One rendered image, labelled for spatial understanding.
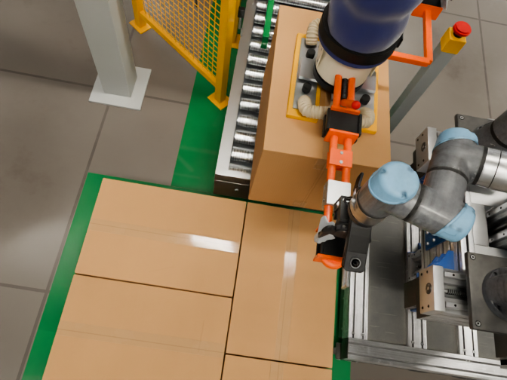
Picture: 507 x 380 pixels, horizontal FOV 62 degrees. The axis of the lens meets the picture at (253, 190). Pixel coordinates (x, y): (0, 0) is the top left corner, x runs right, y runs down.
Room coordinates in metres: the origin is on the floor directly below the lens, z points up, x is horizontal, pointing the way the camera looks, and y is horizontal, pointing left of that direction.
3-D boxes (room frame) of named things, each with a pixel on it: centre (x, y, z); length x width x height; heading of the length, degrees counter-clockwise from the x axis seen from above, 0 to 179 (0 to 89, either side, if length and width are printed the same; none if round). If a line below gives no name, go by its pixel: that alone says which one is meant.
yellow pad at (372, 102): (0.97, -0.24, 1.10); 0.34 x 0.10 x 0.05; 8
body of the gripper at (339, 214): (0.39, -0.23, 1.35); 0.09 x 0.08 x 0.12; 8
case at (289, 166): (0.97, -0.14, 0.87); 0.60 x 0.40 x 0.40; 9
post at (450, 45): (1.44, -0.58, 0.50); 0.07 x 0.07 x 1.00; 9
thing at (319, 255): (0.36, -0.22, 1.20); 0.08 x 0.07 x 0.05; 8
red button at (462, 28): (1.44, -0.58, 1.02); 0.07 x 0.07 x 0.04
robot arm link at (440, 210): (0.39, -0.34, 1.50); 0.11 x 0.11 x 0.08; 82
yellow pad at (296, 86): (0.95, -0.05, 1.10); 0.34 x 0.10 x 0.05; 8
